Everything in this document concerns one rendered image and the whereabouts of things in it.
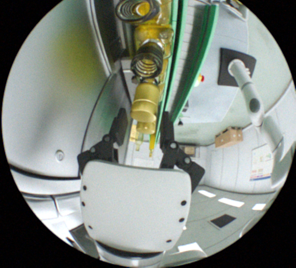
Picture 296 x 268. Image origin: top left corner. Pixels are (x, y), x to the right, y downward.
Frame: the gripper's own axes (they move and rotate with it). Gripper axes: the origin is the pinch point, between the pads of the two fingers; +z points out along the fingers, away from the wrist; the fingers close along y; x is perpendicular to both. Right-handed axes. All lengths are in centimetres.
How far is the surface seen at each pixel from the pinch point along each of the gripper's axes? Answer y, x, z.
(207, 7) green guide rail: 13.4, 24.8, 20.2
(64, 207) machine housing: -13.7, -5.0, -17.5
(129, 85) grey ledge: -11.2, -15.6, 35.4
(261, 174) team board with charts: 360, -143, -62
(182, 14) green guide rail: 6.0, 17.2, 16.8
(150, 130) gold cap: 0.9, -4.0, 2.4
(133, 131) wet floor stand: -57, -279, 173
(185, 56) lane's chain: 11.2, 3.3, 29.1
